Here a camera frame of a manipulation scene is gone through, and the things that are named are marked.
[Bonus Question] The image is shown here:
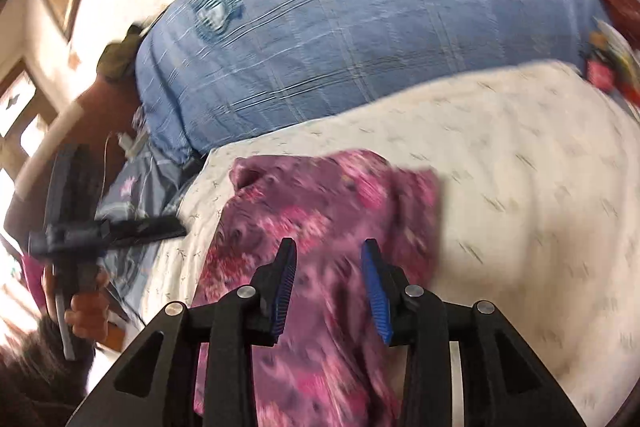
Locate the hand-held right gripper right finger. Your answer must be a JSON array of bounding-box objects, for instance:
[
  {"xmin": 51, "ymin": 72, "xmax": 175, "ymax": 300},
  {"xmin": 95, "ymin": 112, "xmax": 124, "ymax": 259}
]
[{"xmin": 360, "ymin": 238, "xmax": 587, "ymax": 427}]

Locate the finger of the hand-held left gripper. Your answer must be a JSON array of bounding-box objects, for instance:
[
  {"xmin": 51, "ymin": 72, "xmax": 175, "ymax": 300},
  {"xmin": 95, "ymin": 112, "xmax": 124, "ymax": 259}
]
[{"xmin": 102, "ymin": 214, "xmax": 189, "ymax": 251}]

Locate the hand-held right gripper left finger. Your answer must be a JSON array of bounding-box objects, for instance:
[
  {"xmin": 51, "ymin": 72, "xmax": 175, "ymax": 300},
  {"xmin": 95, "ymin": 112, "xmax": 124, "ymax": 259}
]
[{"xmin": 65, "ymin": 237, "xmax": 299, "ymax": 427}]

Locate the pink floral garment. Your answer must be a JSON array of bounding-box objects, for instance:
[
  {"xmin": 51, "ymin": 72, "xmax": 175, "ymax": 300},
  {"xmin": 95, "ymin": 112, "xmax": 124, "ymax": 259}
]
[{"xmin": 192, "ymin": 149, "xmax": 444, "ymax": 427}]

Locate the person's left hand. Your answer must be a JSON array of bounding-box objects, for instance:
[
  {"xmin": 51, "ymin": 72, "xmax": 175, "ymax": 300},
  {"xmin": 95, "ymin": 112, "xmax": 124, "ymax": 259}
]
[{"xmin": 42, "ymin": 267, "xmax": 112, "ymax": 343}]

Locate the grey-blue floral cloth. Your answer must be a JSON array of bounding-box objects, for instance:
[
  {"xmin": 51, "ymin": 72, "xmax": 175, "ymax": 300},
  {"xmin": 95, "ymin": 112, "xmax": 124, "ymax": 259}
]
[{"xmin": 95, "ymin": 141, "xmax": 202, "ymax": 324}]

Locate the bright pink cloth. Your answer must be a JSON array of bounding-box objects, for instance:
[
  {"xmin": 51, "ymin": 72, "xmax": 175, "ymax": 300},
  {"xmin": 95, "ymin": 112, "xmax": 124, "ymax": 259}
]
[{"xmin": 20, "ymin": 252, "xmax": 49, "ymax": 309}]

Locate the brown curved wooden board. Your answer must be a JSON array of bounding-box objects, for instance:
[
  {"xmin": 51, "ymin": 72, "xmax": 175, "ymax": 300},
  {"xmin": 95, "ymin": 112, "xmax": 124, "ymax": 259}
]
[{"xmin": 4, "ymin": 71, "xmax": 147, "ymax": 249}]

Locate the white patterned bed sheet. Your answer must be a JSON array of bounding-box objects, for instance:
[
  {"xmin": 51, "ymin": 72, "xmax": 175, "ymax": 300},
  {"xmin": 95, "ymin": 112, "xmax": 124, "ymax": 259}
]
[{"xmin": 137, "ymin": 59, "xmax": 640, "ymax": 427}]

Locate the olive green cloth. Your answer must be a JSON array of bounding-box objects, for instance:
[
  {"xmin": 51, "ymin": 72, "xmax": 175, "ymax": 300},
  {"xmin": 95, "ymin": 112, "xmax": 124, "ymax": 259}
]
[{"xmin": 97, "ymin": 23, "xmax": 147, "ymax": 84}]

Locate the blue plaid pillow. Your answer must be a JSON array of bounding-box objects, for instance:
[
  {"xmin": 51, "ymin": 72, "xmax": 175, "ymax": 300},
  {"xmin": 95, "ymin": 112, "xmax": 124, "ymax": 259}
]
[{"xmin": 134, "ymin": 0, "xmax": 609, "ymax": 166}]

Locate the red and yellow object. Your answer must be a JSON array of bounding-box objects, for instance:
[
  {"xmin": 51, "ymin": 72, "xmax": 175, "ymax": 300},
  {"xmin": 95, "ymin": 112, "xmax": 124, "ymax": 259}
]
[{"xmin": 581, "ymin": 18, "xmax": 640, "ymax": 108}]

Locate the white charger with cable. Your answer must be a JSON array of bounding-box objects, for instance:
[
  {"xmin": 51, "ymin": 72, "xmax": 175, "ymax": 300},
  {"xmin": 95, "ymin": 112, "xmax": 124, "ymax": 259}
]
[{"xmin": 99, "ymin": 131, "xmax": 151, "ymax": 208}]

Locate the wooden window frame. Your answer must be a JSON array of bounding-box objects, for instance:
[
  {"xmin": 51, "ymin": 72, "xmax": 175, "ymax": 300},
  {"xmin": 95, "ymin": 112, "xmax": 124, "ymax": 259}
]
[{"xmin": 0, "ymin": 56, "xmax": 62, "ymax": 180}]

